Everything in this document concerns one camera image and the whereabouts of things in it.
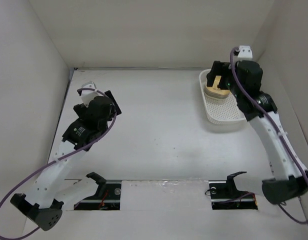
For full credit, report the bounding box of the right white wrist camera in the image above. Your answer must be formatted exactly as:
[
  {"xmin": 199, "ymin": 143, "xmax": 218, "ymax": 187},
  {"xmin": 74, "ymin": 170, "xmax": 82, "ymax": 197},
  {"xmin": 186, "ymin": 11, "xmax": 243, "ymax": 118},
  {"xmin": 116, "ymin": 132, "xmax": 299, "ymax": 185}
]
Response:
[{"xmin": 234, "ymin": 45, "xmax": 253, "ymax": 61}]

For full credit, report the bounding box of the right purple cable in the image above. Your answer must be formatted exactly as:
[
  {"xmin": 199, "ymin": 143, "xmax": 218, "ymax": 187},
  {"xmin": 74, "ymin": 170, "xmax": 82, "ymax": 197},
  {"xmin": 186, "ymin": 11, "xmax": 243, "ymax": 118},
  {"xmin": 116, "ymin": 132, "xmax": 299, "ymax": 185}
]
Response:
[{"xmin": 213, "ymin": 46, "xmax": 308, "ymax": 224}]

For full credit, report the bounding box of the cream panda plate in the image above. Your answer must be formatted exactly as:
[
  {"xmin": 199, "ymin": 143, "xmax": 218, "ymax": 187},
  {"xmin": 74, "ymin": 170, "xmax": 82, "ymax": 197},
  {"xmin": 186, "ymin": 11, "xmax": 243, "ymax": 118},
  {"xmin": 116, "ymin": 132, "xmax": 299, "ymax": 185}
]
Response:
[{"xmin": 204, "ymin": 93, "xmax": 230, "ymax": 100}]

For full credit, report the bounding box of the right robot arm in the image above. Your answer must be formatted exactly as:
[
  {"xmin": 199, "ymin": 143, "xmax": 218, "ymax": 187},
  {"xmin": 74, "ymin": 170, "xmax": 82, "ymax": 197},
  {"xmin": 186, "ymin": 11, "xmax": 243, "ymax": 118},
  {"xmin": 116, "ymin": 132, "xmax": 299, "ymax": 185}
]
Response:
[{"xmin": 206, "ymin": 60, "xmax": 308, "ymax": 205}]

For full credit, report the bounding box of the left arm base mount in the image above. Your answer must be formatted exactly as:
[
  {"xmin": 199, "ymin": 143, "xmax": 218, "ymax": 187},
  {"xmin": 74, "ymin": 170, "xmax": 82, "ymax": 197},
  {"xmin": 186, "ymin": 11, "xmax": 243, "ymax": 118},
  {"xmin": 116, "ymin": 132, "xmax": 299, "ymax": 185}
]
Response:
[{"xmin": 73, "ymin": 180, "xmax": 122, "ymax": 211}]

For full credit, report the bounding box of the white perforated plastic bin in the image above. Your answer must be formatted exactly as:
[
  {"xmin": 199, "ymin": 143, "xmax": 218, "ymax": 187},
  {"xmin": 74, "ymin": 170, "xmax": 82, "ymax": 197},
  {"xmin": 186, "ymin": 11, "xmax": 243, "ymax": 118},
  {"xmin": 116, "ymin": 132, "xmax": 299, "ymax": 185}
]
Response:
[{"xmin": 198, "ymin": 69, "xmax": 246, "ymax": 125}]

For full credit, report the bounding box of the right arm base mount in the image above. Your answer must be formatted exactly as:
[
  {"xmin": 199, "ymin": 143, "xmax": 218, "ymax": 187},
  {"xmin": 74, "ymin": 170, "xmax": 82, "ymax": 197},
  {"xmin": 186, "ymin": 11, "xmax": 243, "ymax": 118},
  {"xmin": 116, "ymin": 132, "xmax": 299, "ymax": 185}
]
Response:
[{"xmin": 205, "ymin": 180, "xmax": 258, "ymax": 210}]

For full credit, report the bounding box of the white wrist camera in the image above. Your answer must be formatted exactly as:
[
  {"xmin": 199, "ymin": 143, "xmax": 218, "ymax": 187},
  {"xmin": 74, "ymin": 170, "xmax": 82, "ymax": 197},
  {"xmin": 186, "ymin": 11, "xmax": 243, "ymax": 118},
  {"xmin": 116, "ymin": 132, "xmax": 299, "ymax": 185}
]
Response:
[
  {"xmin": 78, "ymin": 81, "xmax": 99, "ymax": 107},
  {"xmin": 234, "ymin": 45, "xmax": 253, "ymax": 61}
]

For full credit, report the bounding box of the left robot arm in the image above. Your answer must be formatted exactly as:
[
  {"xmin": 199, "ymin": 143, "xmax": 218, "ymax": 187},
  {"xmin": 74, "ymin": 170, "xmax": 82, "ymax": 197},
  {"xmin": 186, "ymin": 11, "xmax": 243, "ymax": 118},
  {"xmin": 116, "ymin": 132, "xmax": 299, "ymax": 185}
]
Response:
[{"xmin": 10, "ymin": 87, "xmax": 122, "ymax": 231}]

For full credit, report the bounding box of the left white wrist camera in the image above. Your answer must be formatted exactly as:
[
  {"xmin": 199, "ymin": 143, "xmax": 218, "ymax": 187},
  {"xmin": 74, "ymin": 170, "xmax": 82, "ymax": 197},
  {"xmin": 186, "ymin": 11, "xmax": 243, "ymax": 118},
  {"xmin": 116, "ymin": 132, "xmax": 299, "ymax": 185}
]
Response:
[{"xmin": 78, "ymin": 81, "xmax": 99, "ymax": 107}]

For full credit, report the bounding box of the yellow panda plate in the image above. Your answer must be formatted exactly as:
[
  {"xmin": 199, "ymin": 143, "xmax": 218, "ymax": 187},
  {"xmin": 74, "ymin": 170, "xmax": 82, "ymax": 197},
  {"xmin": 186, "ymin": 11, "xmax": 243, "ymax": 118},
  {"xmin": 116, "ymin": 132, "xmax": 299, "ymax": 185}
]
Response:
[{"xmin": 203, "ymin": 75, "xmax": 230, "ymax": 95}]

